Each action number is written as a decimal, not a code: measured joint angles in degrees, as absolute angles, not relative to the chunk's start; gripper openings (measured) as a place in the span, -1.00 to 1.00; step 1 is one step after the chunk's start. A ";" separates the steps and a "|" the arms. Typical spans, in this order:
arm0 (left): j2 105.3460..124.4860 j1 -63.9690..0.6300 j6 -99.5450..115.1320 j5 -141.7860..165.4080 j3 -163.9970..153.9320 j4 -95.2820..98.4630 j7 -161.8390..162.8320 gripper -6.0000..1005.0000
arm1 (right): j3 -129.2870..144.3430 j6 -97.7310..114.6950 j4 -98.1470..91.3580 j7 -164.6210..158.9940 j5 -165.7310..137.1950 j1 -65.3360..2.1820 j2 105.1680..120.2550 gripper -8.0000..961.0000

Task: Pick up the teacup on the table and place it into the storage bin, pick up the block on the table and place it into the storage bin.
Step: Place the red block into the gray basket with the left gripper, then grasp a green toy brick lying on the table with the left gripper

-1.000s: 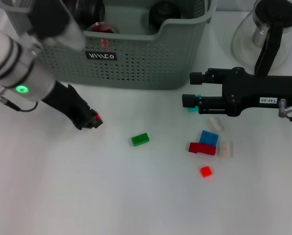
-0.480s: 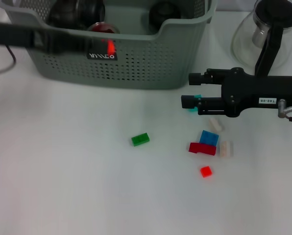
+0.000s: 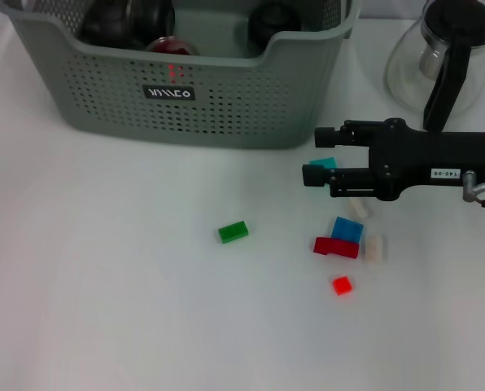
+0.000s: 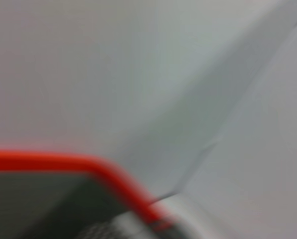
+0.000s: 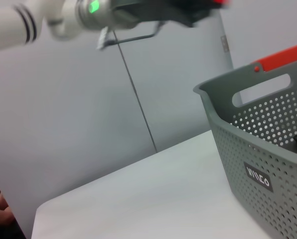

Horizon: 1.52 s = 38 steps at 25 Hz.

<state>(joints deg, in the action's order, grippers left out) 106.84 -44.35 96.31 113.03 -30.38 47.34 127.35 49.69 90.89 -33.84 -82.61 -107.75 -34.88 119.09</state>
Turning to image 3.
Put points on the blue square brick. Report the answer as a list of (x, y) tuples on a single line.
[(348, 229)]

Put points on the glass teacup black base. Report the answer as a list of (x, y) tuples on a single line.
[(104, 24), (189, 48), (153, 20), (273, 24)]

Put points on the teal square brick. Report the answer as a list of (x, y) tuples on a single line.
[(324, 162)]

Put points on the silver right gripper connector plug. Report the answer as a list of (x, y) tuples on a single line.
[(469, 186)]

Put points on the red square flat brick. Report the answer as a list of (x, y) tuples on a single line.
[(342, 285)]

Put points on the grey perforated storage bin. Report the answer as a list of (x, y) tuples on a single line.
[(104, 102)]

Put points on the green rectangular brick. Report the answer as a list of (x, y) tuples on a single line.
[(233, 232)]

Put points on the orange-red brick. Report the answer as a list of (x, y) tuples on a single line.
[(167, 47)]

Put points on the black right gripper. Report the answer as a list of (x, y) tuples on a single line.
[(421, 161)]

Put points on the dark red long brick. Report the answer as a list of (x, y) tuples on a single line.
[(336, 247)]

